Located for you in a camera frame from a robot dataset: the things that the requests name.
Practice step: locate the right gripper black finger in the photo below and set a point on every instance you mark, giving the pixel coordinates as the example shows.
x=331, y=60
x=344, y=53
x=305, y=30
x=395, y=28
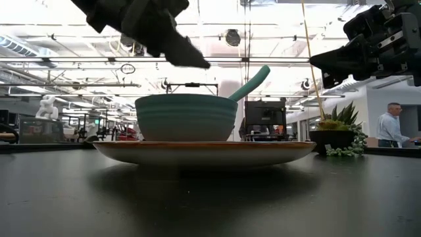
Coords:
x=348, y=61
x=333, y=80

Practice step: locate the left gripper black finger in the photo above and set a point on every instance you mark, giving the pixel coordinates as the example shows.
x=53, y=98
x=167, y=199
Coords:
x=177, y=46
x=144, y=41

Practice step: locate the teal ceramic bowl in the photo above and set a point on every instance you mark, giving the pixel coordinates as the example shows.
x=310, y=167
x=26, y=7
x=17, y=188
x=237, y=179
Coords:
x=184, y=118

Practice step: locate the round black ceiling fixture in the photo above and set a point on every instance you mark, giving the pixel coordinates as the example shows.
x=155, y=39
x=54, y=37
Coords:
x=233, y=37

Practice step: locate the succulent plant in dark pot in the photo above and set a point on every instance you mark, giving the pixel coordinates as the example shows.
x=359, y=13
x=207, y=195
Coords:
x=329, y=138

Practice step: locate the person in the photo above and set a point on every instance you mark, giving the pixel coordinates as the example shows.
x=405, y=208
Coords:
x=389, y=128

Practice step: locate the black monitor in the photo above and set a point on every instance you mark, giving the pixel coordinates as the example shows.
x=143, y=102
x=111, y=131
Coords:
x=264, y=113

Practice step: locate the orange ceramic plate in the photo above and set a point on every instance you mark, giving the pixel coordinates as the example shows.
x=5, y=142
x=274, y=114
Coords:
x=204, y=153

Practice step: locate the dark arched backrest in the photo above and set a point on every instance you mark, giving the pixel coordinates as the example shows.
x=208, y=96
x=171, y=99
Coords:
x=86, y=139

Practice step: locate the overhead camera mount bar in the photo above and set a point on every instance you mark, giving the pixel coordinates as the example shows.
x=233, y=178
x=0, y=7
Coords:
x=192, y=84

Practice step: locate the black aluminium table frame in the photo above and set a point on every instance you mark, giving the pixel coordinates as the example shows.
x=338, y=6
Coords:
x=394, y=151

